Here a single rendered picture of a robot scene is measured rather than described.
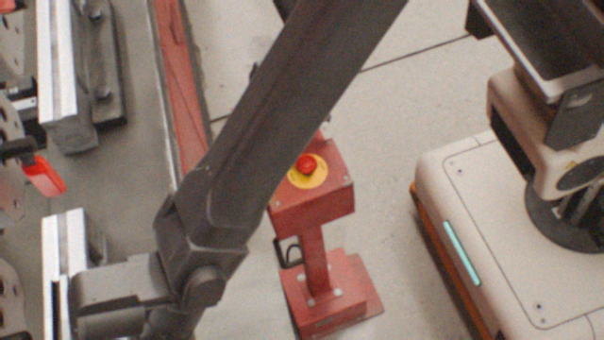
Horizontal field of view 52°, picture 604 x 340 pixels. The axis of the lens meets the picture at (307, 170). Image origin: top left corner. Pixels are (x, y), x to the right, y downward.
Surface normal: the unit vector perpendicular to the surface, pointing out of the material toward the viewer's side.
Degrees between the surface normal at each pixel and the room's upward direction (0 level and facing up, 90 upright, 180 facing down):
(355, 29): 82
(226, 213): 73
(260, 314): 0
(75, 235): 0
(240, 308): 0
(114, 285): 23
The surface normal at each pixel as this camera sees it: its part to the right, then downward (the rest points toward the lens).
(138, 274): 0.29, -0.71
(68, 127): 0.25, 0.81
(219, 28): -0.09, -0.52
